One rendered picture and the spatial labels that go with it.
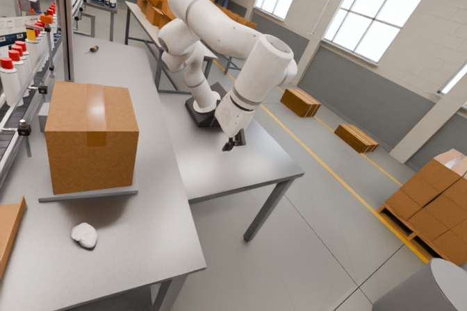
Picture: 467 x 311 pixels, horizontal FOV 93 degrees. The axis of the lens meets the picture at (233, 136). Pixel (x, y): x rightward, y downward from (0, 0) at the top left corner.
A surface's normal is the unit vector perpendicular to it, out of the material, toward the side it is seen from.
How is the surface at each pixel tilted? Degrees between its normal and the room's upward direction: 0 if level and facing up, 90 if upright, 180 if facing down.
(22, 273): 0
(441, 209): 90
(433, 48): 90
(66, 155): 90
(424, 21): 90
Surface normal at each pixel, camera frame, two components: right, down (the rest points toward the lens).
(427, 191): -0.80, 0.06
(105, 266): 0.33, -0.78
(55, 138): 0.43, 0.62
